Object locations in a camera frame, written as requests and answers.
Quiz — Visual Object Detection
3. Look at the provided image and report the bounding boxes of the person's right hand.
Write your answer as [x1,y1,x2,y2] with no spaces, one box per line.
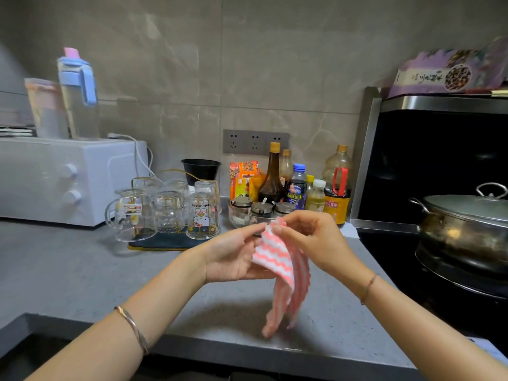
[271,210,380,304]

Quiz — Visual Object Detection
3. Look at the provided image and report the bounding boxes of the person's left hand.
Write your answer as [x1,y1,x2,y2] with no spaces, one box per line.
[199,222,278,285]

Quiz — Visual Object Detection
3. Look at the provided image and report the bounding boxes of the cartoon cat print glass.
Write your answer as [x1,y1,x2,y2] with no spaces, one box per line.
[185,192,221,241]

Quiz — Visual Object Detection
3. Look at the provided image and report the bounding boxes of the pink striped cloth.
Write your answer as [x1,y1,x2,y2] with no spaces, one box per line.
[252,217,312,339]

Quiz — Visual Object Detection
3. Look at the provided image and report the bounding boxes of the gold wire cup rack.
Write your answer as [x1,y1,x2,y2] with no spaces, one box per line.
[128,169,221,251]

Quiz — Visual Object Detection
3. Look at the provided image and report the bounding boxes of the short textured glass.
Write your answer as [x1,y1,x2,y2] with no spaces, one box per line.
[152,190,186,234]

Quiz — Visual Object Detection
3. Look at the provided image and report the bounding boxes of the embossed ribbed clear glass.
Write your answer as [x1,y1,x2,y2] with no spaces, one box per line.
[165,178,191,199]

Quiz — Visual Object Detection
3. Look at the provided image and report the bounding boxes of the penguin print glass mug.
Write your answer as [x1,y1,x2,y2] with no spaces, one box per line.
[104,189,158,243]

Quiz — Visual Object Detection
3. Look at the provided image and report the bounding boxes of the person's left forearm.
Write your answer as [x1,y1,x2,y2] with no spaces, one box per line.
[25,249,209,381]

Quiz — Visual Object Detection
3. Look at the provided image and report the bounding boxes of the person's right forearm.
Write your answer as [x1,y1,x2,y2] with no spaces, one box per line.
[355,275,508,381]

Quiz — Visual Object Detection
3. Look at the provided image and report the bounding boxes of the clear round condiment tray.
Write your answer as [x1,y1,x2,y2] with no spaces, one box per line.
[228,202,278,231]

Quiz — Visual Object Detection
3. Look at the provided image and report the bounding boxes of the yellow liquid bottle white cap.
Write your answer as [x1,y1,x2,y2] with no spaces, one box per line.
[305,179,327,213]

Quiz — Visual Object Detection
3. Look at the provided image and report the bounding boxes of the dark bottle blue cap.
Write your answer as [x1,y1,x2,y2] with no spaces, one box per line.
[285,164,307,211]

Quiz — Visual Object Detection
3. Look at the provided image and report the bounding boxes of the yellow seasoning pouch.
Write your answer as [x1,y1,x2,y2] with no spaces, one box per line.
[249,174,267,201]

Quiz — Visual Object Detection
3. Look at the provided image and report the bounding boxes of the orange seasoning packet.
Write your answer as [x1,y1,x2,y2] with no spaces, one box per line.
[229,161,261,201]

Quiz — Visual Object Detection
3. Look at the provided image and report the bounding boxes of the dark brown glass bottle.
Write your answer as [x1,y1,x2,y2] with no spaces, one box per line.
[258,142,286,204]

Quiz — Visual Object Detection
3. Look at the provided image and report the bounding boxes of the clear bottle brown cap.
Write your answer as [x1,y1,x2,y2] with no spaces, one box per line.
[279,149,294,184]

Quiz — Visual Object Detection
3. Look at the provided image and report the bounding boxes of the black plastic bowl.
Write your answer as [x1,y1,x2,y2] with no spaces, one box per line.
[181,159,222,186]

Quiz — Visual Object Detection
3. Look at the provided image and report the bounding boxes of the stainless steel pot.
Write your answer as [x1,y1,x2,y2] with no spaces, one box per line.
[409,198,508,274]

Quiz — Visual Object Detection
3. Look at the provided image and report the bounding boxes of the steel pot lid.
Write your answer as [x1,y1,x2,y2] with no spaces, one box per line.
[422,182,508,229]

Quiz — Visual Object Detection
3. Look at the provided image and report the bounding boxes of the white microwave oven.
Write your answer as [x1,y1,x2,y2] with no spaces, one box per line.
[0,138,150,228]

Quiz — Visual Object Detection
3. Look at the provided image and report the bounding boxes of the white label sticker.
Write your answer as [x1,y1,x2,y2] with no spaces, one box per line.
[468,336,508,364]

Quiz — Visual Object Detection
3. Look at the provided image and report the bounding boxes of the purple food packet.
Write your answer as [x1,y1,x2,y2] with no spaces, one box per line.
[388,37,508,99]

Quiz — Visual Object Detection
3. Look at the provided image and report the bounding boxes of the clear jug blue lid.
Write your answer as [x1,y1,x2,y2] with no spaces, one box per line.
[57,47,100,140]

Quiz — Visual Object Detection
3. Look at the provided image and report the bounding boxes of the clear container pink lid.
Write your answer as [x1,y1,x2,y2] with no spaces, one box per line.
[24,78,70,139]

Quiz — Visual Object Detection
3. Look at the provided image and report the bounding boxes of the stack of flat coasters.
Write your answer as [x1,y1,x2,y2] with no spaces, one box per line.
[0,125,37,138]

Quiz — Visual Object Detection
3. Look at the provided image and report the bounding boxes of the large bottle red handle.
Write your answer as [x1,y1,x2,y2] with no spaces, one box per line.
[321,144,353,226]

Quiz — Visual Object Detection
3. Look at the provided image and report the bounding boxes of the thin string bracelet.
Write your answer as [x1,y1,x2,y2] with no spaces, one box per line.
[360,273,380,306]

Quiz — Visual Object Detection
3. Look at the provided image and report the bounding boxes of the silver bracelet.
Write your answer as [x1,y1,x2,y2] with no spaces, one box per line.
[114,306,150,356]

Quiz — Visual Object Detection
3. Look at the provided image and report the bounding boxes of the grey wall socket panel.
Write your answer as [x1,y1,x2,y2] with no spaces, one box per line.
[222,129,291,155]

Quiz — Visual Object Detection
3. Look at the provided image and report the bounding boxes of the white power cable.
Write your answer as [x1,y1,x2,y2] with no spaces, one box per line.
[107,133,164,183]

